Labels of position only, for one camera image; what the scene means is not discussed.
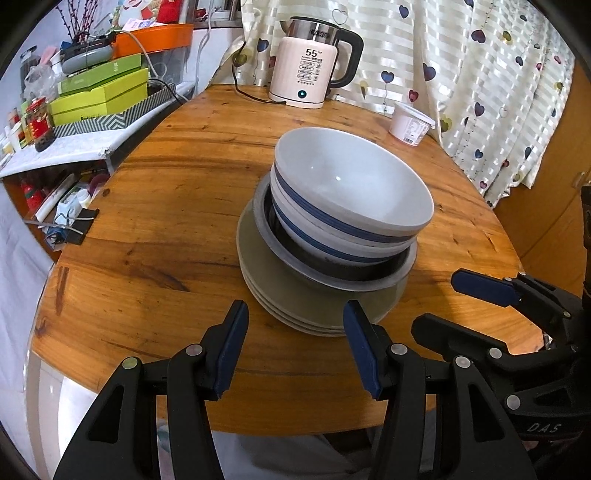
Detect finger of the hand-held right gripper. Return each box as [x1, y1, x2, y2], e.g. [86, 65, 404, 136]
[451, 269, 583, 346]
[411, 312, 570, 398]

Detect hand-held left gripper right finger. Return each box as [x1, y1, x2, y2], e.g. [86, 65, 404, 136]
[342, 300, 539, 480]

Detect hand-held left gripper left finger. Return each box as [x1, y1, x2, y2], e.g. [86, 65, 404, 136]
[53, 300, 250, 480]

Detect stainless steel bowl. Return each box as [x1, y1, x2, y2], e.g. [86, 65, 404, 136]
[252, 177, 419, 293]

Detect white bowl with blue stripe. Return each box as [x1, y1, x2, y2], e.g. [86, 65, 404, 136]
[270, 185, 417, 265]
[272, 128, 435, 248]

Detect wooden cabinet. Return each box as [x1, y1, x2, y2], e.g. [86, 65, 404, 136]
[488, 59, 591, 297]

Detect person's grey trousers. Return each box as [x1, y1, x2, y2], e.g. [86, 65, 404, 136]
[156, 428, 385, 480]

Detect white plastic tub with lid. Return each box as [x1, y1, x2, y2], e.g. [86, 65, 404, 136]
[390, 102, 437, 147]

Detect heart print curtain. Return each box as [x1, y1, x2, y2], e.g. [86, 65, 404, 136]
[239, 0, 576, 209]

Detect zigzag patterned box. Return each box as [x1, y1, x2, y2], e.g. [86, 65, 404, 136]
[52, 85, 179, 138]

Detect white side shelf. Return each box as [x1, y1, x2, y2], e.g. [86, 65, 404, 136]
[0, 80, 195, 179]

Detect white electric kettle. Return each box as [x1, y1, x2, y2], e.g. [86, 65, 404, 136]
[269, 16, 365, 110]

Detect green flat box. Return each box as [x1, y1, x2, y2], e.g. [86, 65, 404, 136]
[48, 68, 151, 126]
[57, 52, 143, 98]

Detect red labelled jar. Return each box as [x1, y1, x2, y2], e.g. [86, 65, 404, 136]
[25, 98, 57, 153]

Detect clear storage box orange lid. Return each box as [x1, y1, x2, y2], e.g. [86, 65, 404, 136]
[112, 23, 209, 101]

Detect grey handheld device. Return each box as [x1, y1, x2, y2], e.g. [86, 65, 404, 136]
[59, 39, 116, 75]

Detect purple flower branches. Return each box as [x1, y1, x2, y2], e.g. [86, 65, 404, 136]
[54, 0, 101, 43]

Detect black kettle power cord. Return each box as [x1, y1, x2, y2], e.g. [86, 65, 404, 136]
[230, 41, 288, 106]

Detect white cable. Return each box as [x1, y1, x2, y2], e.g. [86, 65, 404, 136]
[115, 29, 163, 80]

